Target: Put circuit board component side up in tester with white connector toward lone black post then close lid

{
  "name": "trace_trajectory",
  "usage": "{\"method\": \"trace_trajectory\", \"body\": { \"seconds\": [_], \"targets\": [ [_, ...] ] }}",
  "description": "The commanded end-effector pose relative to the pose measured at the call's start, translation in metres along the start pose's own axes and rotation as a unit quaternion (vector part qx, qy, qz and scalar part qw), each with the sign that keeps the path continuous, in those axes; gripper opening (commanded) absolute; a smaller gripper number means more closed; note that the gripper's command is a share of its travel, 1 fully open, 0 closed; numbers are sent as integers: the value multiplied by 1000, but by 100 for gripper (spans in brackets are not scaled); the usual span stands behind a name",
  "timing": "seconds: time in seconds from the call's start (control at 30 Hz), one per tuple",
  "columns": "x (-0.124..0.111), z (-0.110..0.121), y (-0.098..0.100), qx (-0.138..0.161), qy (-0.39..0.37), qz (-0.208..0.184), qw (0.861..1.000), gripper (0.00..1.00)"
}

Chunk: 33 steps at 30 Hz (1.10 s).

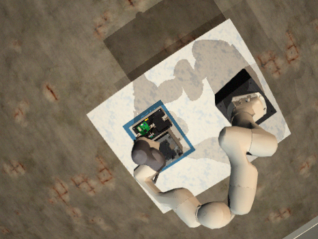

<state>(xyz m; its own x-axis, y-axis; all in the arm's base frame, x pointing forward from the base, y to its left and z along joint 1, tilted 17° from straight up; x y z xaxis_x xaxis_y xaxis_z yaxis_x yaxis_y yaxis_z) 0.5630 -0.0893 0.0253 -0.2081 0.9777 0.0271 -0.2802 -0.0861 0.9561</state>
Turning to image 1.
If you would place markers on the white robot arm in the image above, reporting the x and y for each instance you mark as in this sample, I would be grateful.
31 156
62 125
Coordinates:
237 142

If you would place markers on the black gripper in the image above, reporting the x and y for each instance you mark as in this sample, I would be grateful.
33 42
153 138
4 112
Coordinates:
150 133

